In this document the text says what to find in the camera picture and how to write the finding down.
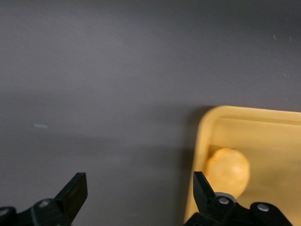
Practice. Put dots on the yellow potato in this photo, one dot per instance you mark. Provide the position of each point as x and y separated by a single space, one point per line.
229 169

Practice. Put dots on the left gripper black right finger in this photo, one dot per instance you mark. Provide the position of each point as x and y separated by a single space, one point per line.
207 207

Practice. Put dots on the yellow plastic tray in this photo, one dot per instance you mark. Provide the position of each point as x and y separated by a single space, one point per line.
270 141

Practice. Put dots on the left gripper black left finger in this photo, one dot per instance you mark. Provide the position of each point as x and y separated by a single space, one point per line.
70 197

